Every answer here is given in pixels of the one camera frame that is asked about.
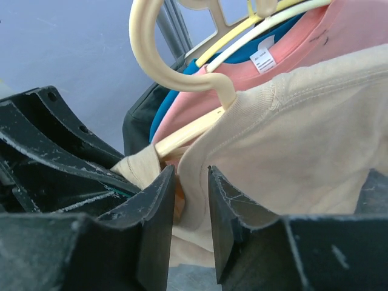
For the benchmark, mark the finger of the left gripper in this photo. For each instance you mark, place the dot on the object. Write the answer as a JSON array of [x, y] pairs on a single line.
[[29, 186], [45, 108]]

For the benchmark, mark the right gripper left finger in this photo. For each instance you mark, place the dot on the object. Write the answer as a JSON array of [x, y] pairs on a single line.
[[126, 249]]

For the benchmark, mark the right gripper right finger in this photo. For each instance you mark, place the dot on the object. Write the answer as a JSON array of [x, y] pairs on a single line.
[[255, 249]]

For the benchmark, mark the beige t shirt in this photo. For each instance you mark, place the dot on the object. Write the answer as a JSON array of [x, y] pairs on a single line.
[[304, 142]]

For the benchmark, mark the pale peach plastic hanger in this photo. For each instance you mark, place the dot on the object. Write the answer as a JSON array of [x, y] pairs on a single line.
[[142, 20]]

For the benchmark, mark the cream plastic hanger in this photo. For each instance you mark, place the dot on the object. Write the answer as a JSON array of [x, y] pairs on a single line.
[[288, 9]]

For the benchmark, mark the pink t shirt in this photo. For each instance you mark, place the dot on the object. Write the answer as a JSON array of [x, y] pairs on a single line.
[[318, 35]]

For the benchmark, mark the dark grey t shirt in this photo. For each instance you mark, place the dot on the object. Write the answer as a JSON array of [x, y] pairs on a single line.
[[144, 117]]

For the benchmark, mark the beige wooden hanger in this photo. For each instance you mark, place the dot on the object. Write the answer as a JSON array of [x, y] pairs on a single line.
[[208, 21]]

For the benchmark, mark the aluminium frame rail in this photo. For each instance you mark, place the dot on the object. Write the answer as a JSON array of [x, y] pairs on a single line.
[[173, 28]]

